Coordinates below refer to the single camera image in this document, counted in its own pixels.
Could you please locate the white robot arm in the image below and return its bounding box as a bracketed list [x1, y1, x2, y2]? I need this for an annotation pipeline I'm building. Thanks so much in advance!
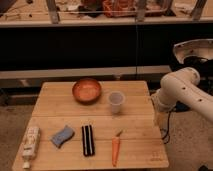
[151, 67, 213, 125]

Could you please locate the clear plastic cup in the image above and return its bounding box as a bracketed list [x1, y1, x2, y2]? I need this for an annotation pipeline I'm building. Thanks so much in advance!
[108, 91, 125, 114]

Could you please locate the orange carrot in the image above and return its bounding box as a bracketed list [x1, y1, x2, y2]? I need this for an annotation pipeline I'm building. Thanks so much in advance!
[112, 130, 123, 167]

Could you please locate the black striped eraser block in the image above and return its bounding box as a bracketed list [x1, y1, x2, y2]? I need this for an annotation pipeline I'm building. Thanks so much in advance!
[81, 125, 95, 157]

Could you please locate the wooden folding table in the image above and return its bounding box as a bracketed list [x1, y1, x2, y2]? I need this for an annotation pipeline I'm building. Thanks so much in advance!
[29, 81, 169, 171]

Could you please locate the orange bowl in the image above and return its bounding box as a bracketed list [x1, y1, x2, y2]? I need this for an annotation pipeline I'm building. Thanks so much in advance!
[72, 78, 102, 103]

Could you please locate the white dome shell device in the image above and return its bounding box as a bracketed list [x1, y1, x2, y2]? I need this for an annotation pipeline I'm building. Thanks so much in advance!
[173, 39, 213, 64]

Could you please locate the blue sponge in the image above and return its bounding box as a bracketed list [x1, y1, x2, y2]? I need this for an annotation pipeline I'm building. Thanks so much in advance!
[51, 126, 75, 148]

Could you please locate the orange crate on shelf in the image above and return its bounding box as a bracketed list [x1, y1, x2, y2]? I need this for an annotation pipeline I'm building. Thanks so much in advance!
[102, 0, 135, 17]

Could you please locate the white tube bottle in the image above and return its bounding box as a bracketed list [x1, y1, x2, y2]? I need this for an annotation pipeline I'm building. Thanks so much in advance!
[22, 126, 41, 170]

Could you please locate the black cable on floor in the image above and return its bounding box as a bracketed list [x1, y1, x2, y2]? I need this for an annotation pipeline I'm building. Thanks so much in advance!
[161, 111, 172, 144]

